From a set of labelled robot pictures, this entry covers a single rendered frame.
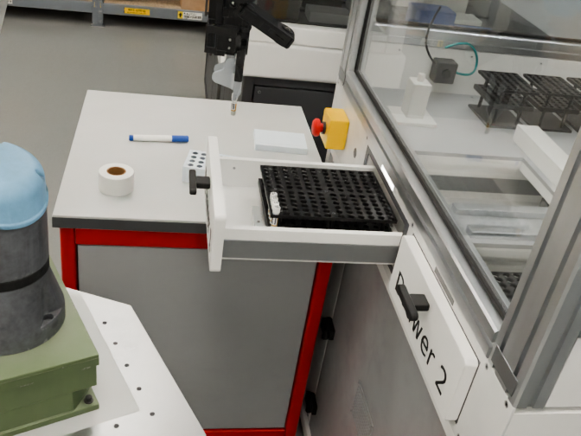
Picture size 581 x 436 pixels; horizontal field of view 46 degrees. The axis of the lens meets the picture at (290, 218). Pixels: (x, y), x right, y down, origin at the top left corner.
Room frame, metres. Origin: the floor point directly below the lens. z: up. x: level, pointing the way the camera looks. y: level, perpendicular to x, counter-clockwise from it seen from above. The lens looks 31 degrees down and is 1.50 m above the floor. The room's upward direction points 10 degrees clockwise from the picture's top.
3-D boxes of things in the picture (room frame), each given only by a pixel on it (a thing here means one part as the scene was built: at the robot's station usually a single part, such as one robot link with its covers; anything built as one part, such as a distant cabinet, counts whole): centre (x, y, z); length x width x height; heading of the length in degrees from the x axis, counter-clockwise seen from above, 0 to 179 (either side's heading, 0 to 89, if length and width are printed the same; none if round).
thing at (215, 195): (1.04, 0.14, 0.87); 0.29 x 0.02 x 0.11; 13
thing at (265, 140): (1.54, 0.06, 0.77); 0.13 x 0.09 x 0.02; 99
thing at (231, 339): (1.44, 0.23, 0.38); 0.62 x 0.58 x 0.76; 13
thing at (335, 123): (1.42, -0.06, 0.88); 0.07 x 0.05 x 0.07; 13
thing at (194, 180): (1.03, 0.17, 0.91); 0.07 x 0.04 x 0.01; 13
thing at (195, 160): (1.32, 0.18, 0.78); 0.12 x 0.08 x 0.04; 92
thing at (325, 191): (1.08, -0.06, 0.87); 0.22 x 0.18 x 0.06; 103
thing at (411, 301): (0.79, -0.20, 0.91); 0.07 x 0.04 x 0.01; 13
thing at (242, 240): (1.09, -0.06, 0.86); 0.40 x 0.26 x 0.06; 103
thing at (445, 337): (0.80, -0.22, 0.87); 0.29 x 0.02 x 0.11; 13
